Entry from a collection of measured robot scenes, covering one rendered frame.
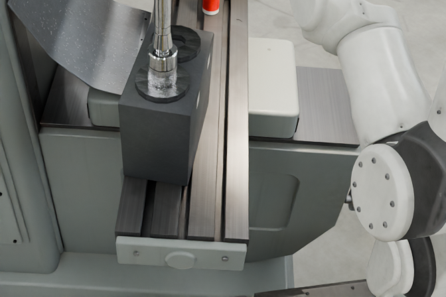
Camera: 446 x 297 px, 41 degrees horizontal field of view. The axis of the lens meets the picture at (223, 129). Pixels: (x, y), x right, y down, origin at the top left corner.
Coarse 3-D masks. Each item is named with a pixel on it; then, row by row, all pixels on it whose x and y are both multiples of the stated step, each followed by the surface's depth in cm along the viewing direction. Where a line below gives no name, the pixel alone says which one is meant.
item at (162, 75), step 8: (152, 64) 94; (160, 64) 93; (168, 64) 93; (176, 64) 95; (152, 72) 95; (160, 72) 94; (168, 72) 94; (176, 72) 96; (152, 80) 96; (160, 80) 95; (168, 80) 96; (176, 80) 98
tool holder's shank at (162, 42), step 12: (156, 0) 86; (168, 0) 86; (156, 12) 87; (168, 12) 87; (156, 24) 89; (168, 24) 89; (156, 36) 91; (168, 36) 91; (156, 48) 92; (168, 48) 92
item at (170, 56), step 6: (150, 48) 93; (174, 48) 94; (150, 54) 93; (156, 54) 93; (162, 54) 93; (168, 54) 93; (174, 54) 93; (156, 60) 92; (162, 60) 92; (168, 60) 93
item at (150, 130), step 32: (192, 32) 107; (192, 64) 103; (128, 96) 97; (160, 96) 95; (192, 96) 98; (128, 128) 99; (160, 128) 98; (192, 128) 100; (128, 160) 106; (160, 160) 104; (192, 160) 110
